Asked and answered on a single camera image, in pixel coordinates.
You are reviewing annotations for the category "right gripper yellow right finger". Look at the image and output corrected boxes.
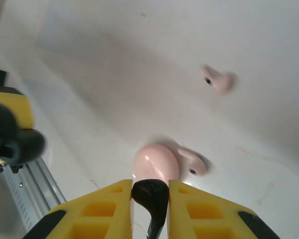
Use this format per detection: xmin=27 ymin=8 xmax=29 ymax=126
xmin=166 ymin=179 xmax=282 ymax=239

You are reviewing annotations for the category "black wireless earbud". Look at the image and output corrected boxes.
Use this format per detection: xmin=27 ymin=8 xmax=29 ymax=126
xmin=131 ymin=179 xmax=170 ymax=239

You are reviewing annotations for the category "black round charging case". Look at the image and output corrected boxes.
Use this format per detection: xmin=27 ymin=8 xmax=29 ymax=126
xmin=0 ymin=101 xmax=47 ymax=166

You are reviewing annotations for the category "aluminium mounting rail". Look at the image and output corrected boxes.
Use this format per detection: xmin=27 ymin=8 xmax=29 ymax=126
xmin=14 ymin=156 xmax=68 ymax=212

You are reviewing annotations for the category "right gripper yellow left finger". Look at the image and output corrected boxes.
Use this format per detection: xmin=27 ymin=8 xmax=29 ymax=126
xmin=22 ymin=178 xmax=134 ymax=239

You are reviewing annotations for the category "pink round charging case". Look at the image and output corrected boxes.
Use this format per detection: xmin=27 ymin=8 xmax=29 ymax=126
xmin=132 ymin=143 xmax=180 ymax=186

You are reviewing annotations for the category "white slotted cable duct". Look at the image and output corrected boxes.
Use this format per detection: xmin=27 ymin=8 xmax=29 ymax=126
xmin=1 ymin=169 xmax=44 ymax=235

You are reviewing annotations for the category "pink wireless earbud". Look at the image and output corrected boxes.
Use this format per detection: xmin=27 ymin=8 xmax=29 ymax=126
xmin=175 ymin=146 xmax=207 ymax=176
xmin=200 ymin=64 xmax=236 ymax=95

